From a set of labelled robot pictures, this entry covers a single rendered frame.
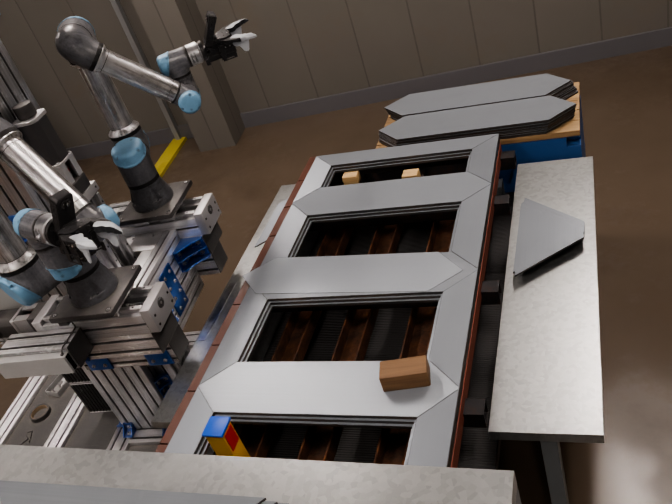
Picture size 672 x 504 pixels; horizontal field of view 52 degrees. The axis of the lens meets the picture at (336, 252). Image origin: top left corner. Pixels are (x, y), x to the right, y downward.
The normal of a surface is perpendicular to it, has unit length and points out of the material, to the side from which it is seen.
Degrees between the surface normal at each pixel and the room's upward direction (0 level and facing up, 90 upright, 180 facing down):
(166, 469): 0
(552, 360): 0
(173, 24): 90
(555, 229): 0
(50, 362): 90
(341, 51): 90
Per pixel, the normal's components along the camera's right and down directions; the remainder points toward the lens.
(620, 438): -0.28, -0.77
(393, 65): -0.17, 0.62
